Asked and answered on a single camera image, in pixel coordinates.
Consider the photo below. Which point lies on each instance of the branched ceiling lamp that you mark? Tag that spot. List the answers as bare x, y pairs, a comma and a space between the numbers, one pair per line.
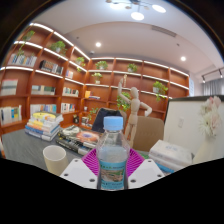
137, 15

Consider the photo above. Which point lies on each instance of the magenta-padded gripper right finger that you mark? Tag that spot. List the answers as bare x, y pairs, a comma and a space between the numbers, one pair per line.
146, 171

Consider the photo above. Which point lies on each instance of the orange wooden shelf unit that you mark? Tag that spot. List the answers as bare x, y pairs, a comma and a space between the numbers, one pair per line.
110, 76

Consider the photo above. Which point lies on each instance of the colourful stack of books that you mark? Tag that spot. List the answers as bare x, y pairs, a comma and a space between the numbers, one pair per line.
43, 126

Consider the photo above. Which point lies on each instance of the ceiling air vent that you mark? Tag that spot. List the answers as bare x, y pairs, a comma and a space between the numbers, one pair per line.
164, 30

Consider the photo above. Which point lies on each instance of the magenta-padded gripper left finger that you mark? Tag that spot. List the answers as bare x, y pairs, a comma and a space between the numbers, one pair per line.
76, 171

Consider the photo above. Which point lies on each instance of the white vase with flowers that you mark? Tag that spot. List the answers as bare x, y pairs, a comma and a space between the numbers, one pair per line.
211, 123

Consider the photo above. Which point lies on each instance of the grey curtain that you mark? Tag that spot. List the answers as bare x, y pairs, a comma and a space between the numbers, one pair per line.
213, 87

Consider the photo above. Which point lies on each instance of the round recessed ceiling light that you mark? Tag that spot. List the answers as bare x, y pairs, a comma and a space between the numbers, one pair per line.
98, 44
183, 58

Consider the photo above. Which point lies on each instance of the wooden artist mannequin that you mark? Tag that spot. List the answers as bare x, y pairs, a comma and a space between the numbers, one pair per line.
134, 110

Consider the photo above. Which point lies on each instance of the pile of dark magazines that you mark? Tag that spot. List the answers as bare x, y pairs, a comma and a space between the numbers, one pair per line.
81, 137

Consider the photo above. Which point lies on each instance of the clear blue-capped water bottle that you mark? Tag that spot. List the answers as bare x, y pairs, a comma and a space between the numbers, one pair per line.
112, 156

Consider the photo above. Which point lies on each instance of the stack of white books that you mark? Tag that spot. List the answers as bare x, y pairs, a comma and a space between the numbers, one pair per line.
170, 155

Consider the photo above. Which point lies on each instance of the dark blue chair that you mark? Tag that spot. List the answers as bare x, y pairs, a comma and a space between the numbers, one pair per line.
101, 120

